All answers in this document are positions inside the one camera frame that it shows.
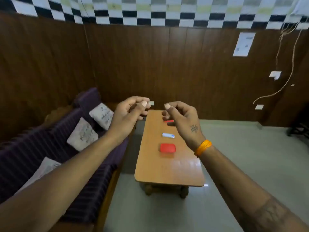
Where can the person's left hand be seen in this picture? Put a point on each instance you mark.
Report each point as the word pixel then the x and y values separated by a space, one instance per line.
pixel 123 119

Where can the person's right hand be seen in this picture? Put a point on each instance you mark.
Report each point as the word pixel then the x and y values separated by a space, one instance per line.
pixel 187 125

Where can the person's right thumb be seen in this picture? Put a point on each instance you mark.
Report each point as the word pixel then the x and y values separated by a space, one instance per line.
pixel 171 110

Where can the person's left thumb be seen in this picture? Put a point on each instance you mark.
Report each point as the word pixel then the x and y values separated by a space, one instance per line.
pixel 140 108

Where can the person's left forearm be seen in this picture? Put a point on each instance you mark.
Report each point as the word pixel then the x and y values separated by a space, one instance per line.
pixel 65 181

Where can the person's right forearm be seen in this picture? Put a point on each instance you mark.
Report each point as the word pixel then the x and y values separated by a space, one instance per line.
pixel 243 195

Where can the white and blue small device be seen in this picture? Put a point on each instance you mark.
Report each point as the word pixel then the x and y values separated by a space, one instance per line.
pixel 168 135

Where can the red plastic box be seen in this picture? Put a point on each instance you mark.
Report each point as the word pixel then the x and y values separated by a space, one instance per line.
pixel 167 148

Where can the white printed cushion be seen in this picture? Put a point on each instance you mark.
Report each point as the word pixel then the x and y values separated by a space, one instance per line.
pixel 82 135
pixel 44 167
pixel 102 115

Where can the orange thread wristband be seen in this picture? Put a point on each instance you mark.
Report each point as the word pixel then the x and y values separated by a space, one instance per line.
pixel 203 147

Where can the wooden coffee table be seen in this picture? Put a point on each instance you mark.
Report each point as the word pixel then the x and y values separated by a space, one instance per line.
pixel 166 169

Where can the purple striped sofa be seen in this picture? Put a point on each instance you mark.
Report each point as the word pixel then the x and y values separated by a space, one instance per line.
pixel 24 152

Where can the black chair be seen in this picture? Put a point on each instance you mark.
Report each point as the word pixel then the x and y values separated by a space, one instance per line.
pixel 300 128

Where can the white wall socket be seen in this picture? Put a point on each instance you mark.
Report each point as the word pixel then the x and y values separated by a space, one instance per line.
pixel 259 107

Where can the white paper sheet on wall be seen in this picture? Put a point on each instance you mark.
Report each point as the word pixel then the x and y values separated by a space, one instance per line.
pixel 244 44

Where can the white wall switch box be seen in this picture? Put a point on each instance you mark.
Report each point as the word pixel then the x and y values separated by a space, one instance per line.
pixel 275 74

